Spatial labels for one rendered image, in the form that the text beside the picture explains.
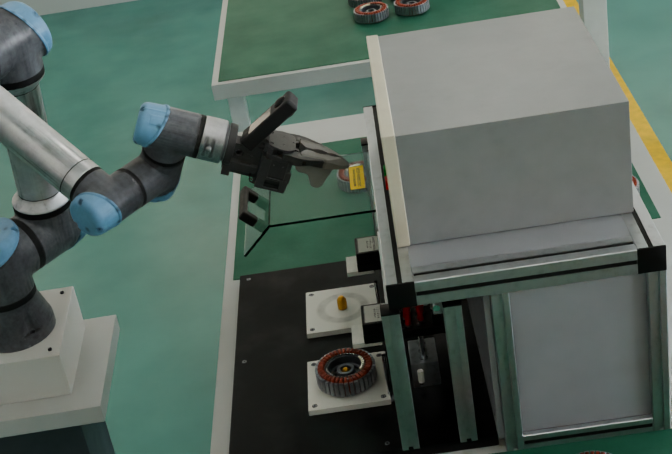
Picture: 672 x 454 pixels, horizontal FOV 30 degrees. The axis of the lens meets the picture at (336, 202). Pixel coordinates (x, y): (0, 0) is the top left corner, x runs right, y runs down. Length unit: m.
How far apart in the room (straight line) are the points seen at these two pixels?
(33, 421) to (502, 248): 1.02
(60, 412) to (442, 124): 0.99
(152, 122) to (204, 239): 2.41
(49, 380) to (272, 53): 1.68
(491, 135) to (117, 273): 2.60
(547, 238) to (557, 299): 0.10
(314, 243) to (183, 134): 0.82
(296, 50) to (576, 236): 1.99
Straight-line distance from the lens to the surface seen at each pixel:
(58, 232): 2.53
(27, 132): 2.17
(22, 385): 2.56
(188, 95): 5.67
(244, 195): 2.42
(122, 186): 2.11
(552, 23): 2.32
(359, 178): 2.40
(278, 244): 2.86
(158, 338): 4.01
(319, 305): 2.56
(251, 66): 3.84
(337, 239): 2.84
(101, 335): 2.70
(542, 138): 2.01
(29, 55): 2.34
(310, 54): 3.85
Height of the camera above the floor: 2.19
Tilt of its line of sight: 29 degrees down
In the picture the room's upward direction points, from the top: 10 degrees counter-clockwise
